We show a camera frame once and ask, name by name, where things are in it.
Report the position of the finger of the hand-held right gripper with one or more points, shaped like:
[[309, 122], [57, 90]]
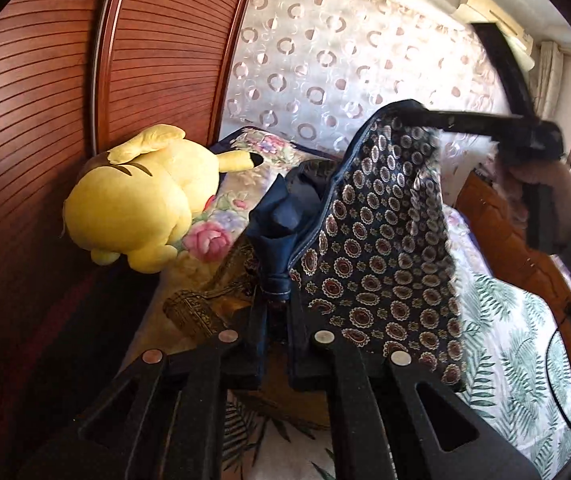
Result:
[[465, 121], [508, 70]]

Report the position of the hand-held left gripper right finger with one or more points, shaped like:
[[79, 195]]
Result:
[[305, 360]]

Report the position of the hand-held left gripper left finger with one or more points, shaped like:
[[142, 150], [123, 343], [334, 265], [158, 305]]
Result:
[[253, 355]]

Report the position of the navy circle patterned garment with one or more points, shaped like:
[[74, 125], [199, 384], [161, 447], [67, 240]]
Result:
[[380, 240]]

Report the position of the person's right hand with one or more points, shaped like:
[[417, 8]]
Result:
[[568, 185]]

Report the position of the beige window curtain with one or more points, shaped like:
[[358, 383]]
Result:
[[550, 75]]

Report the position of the golden brown patterned cloth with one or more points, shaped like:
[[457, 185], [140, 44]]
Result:
[[200, 305]]

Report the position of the circle patterned sheer curtain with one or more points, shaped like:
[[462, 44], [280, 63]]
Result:
[[325, 60]]

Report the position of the yellow plush toy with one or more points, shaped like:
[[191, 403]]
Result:
[[135, 200]]

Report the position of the leaf print bedsheet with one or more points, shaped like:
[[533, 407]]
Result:
[[505, 340]]

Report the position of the wooden wardrobe doors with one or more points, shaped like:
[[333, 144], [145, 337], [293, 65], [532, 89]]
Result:
[[30, 110]]

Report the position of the cream wall air conditioner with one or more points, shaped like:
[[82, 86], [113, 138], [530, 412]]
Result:
[[485, 2]]

